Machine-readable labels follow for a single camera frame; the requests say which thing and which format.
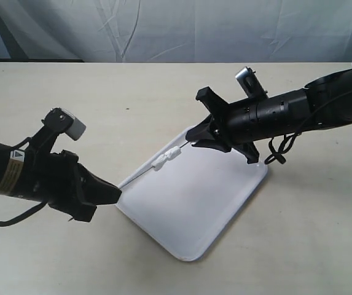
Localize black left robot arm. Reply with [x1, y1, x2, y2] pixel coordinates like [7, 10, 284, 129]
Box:
[0, 144, 122, 227]

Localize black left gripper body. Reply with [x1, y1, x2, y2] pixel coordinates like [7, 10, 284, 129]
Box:
[22, 150, 96, 222]

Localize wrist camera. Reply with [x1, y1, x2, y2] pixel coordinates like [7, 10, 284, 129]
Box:
[28, 108, 86, 153]
[235, 66, 268, 101]

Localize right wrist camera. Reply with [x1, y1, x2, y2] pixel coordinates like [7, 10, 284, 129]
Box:
[235, 66, 268, 101]

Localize white plastic tray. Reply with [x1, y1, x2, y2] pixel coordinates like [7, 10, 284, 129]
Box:
[116, 130, 268, 262]

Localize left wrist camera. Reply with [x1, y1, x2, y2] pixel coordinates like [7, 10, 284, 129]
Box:
[28, 108, 86, 153]

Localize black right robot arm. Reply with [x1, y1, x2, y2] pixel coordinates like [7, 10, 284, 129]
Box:
[186, 65, 352, 164]

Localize white foam piece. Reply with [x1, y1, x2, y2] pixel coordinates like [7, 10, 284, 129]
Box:
[151, 154, 168, 171]
[164, 146, 181, 160]

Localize white backdrop curtain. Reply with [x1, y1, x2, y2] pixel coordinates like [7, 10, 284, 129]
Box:
[0, 1, 352, 63]

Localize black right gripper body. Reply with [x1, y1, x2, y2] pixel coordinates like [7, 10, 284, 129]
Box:
[196, 87, 260, 164]

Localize thin metal skewer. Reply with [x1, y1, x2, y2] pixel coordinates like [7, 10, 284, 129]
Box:
[119, 141, 189, 189]

